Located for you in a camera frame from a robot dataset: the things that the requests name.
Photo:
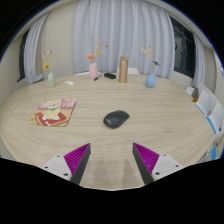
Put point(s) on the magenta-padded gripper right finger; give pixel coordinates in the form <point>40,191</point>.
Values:
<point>146,158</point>

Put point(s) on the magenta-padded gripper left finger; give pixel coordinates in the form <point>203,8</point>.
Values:
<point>77,158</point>

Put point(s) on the black computer mouse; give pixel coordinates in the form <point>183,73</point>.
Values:
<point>115,119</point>

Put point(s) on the cartoon print mouse pad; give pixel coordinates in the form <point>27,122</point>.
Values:
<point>53,112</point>

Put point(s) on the white remote control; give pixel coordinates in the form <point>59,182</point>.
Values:
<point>69,82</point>

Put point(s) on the blue vase with dried flowers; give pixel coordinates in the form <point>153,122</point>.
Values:
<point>150,81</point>

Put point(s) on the green vase with yellow flowers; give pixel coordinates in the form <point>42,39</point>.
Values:
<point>52,80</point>

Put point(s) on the dark marker pen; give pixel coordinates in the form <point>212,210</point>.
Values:
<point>98,77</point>

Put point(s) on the white chair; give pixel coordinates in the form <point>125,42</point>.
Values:
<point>133,70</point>
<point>82,73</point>

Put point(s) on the black oblong case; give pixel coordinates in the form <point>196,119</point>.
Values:
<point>110,75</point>

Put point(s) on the pink vase with orange flowers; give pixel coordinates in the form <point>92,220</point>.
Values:
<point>93,70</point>

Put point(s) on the tall gold bottle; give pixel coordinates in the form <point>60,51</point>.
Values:
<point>123,70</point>

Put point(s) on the narrow white curtain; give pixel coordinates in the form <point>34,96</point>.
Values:
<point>199,63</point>
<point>33,56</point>

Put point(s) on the dark window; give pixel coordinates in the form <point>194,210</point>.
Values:
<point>22,56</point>
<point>183,50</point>

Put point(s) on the wide white curtain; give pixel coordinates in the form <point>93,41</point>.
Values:
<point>126,30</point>

